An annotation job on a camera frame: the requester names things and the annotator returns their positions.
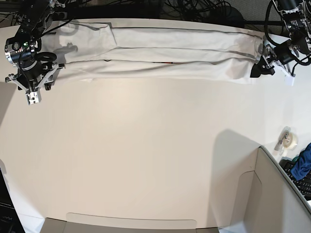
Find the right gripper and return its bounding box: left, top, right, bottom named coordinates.
left=44, top=73, right=54, bottom=90

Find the grey cardboard box bottom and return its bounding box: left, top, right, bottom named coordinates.
left=41, top=213, right=219, bottom=233

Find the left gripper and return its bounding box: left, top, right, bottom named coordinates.
left=250, top=57, right=275, bottom=78

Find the black keyboard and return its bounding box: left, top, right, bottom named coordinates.
left=279, top=159, right=311, bottom=201

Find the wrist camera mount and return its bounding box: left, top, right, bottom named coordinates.
left=255, top=43, right=296, bottom=87
left=5, top=62, right=65, bottom=105

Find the grey cardboard box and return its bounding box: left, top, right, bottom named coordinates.
left=217, top=147, right=311, bottom=233
left=41, top=213, right=219, bottom=233

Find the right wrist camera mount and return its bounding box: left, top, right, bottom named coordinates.
left=5, top=62, right=65, bottom=105

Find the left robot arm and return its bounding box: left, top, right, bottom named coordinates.
left=250, top=0, right=311, bottom=79

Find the blue cloth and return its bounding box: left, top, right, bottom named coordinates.
left=291, top=144, right=311, bottom=181

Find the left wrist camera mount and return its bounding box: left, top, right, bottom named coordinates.
left=255, top=43, right=296, bottom=87

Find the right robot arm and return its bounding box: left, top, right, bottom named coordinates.
left=4, top=0, right=66, bottom=93

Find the grey cardboard box right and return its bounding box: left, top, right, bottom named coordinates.
left=217, top=147, right=311, bottom=233

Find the clear tape roll dispenser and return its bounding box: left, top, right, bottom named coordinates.
left=274, top=126, right=298, bottom=157

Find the white printed t-shirt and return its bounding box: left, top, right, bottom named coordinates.
left=42, top=21, right=263, bottom=84

